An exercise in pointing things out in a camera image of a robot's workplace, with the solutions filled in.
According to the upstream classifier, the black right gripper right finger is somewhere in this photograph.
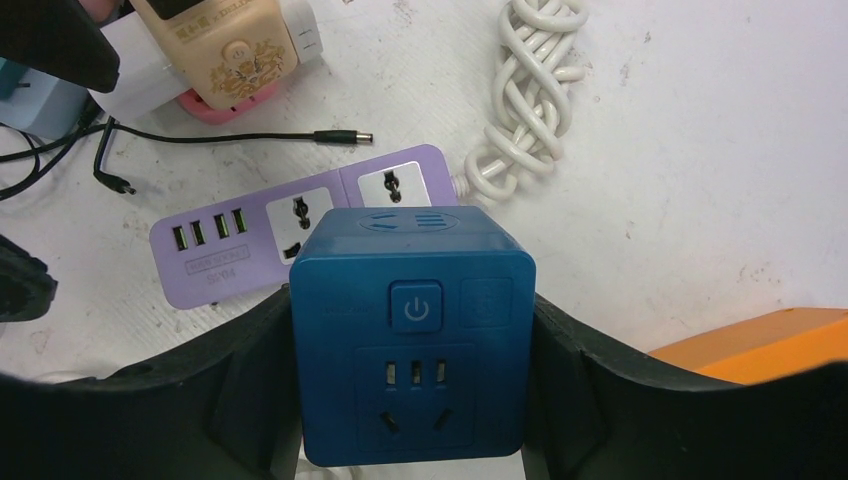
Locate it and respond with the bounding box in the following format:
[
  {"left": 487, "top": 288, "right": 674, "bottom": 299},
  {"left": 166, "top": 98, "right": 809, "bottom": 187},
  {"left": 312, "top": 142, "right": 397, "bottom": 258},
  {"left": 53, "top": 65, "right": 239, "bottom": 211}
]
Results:
[{"left": 521, "top": 296, "right": 847, "bottom": 479}]

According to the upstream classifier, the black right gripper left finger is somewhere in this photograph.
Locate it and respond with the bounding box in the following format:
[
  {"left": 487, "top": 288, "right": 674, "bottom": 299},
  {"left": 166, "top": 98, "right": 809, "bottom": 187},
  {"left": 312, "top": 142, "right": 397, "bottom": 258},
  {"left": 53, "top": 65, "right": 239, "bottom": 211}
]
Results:
[{"left": 1, "top": 289, "right": 301, "bottom": 479}]

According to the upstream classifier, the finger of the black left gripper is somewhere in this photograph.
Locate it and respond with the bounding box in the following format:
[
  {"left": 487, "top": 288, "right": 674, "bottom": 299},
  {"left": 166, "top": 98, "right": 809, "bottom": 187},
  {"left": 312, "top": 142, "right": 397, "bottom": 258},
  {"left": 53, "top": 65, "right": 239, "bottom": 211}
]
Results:
[
  {"left": 1, "top": 236, "right": 58, "bottom": 323},
  {"left": 1, "top": 1, "right": 120, "bottom": 93}
]

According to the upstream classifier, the purple USB power strip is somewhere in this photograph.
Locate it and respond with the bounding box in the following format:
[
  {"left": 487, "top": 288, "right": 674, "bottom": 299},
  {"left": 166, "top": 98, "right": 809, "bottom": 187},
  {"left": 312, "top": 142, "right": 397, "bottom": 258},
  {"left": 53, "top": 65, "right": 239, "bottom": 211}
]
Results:
[{"left": 149, "top": 144, "right": 457, "bottom": 310}]

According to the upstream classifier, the blue cube socket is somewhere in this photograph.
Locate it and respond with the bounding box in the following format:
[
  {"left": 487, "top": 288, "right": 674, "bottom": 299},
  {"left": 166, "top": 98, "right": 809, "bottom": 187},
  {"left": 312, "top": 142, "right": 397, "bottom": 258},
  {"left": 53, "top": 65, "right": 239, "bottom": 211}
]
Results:
[{"left": 289, "top": 206, "right": 537, "bottom": 467}]

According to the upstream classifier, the orange power strip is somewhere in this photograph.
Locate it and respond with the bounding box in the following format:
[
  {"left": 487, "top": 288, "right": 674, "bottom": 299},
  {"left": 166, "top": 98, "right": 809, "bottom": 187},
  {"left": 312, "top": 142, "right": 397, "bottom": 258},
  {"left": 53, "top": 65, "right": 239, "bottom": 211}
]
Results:
[{"left": 649, "top": 308, "right": 847, "bottom": 385}]

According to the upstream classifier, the teal cube socket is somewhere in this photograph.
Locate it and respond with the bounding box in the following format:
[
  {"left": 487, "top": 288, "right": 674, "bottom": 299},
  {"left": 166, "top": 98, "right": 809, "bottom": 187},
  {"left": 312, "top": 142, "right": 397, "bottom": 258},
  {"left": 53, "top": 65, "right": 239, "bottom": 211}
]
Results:
[{"left": 1, "top": 58, "right": 89, "bottom": 140}]

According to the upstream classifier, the white plug adapter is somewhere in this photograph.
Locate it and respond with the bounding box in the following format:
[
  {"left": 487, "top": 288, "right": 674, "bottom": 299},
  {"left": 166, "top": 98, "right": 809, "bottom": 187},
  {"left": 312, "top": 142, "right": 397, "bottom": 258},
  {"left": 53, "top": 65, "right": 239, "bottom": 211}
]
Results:
[{"left": 92, "top": 1, "right": 323, "bottom": 124}]

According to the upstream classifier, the pink round socket base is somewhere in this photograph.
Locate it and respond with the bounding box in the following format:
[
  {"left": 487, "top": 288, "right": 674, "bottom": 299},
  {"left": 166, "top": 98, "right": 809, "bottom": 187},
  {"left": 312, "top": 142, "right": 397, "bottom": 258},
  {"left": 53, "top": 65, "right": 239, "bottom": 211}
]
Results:
[{"left": 176, "top": 82, "right": 280, "bottom": 126}]

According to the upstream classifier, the beige cube socket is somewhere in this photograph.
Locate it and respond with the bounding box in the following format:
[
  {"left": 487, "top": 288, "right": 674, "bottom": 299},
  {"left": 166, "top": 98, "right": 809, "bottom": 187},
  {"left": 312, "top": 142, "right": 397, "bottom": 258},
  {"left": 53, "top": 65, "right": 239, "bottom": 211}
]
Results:
[{"left": 132, "top": 0, "right": 299, "bottom": 110}]

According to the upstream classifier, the white coiled cable with plug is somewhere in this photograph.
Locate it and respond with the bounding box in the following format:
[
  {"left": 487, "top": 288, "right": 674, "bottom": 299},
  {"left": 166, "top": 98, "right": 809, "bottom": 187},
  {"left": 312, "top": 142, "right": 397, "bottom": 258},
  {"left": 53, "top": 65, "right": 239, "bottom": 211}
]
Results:
[{"left": 450, "top": 0, "right": 591, "bottom": 210}]

